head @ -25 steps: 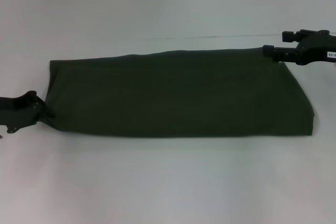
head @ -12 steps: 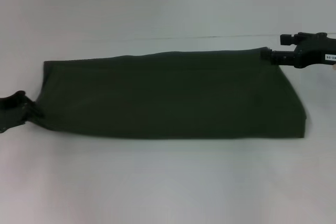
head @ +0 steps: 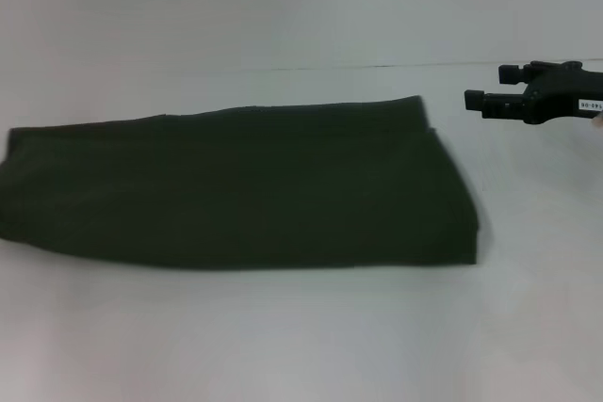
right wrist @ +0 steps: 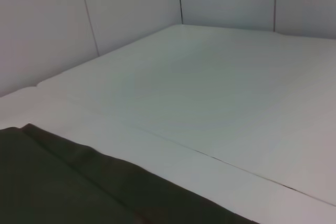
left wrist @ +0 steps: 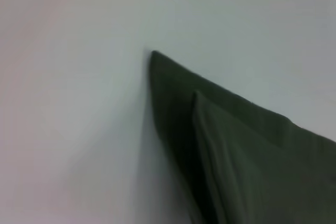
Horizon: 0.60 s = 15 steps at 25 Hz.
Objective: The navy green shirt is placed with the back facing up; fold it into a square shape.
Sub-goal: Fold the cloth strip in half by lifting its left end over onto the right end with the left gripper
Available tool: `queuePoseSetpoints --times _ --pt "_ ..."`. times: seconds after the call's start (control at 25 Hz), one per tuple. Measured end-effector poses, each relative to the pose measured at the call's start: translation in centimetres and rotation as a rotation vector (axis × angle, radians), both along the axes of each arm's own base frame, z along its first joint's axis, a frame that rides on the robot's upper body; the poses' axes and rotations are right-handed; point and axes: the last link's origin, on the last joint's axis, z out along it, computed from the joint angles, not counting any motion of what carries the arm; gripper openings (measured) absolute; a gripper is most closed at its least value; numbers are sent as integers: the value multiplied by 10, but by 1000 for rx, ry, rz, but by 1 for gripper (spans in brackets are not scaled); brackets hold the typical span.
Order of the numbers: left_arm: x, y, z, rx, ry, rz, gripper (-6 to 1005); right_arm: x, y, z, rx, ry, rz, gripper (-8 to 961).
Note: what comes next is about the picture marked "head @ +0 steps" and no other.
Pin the dark green t-shirt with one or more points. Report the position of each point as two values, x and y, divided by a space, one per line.
235 185

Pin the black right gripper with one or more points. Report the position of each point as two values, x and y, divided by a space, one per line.
560 91

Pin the silver right wrist plug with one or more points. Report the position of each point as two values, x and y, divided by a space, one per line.
598 120

